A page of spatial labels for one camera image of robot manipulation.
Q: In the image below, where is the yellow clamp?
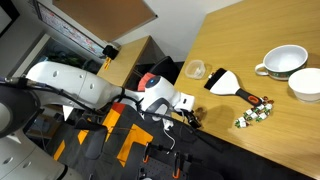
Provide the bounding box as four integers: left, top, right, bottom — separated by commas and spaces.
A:
102, 57, 112, 71

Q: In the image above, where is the printed wall poster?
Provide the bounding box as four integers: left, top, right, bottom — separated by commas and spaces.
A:
33, 0, 106, 58

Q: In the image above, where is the white flat panel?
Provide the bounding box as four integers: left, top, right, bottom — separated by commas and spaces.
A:
62, 105, 75, 122

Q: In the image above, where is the clear plastic lunchbox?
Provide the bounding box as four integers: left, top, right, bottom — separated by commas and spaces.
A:
184, 59, 208, 80

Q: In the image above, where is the black camera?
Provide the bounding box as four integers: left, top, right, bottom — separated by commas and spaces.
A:
101, 43, 121, 61

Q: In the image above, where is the black perforated board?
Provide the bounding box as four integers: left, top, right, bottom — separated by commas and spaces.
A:
137, 143, 225, 180

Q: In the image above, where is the white mug with green band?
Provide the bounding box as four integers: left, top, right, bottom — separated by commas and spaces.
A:
254, 44, 310, 82

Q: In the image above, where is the small wooden desk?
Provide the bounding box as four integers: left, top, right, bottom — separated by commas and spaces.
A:
96, 35, 167, 89

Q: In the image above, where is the white spatula black handle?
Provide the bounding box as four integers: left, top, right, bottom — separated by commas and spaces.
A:
203, 67, 264, 108

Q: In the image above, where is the black chair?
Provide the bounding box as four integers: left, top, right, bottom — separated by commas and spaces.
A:
148, 55, 185, 87

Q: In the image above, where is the white bowl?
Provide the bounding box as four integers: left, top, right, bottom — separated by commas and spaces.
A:
288, 67, 320, 103

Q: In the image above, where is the white cable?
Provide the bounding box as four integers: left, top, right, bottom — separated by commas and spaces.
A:
162, 119, 177, 152

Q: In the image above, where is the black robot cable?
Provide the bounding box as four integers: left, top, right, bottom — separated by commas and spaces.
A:
0, 77, 188, 122

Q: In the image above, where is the red cloth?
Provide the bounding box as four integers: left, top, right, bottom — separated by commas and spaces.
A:
137, 72, 157, 93

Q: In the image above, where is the brown cork board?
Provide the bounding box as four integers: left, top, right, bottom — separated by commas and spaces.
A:
51, 0, 159, 43

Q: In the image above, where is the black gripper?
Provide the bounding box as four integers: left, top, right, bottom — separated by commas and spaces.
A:
171, 108, 203, 130

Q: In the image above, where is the dark grey stool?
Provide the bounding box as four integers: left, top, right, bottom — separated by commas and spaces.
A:
74, 119, 110, 161

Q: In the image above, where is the black orange clamp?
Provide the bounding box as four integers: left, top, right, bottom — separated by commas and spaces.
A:
142, 142, 151, 164
171, 151, 183, 180

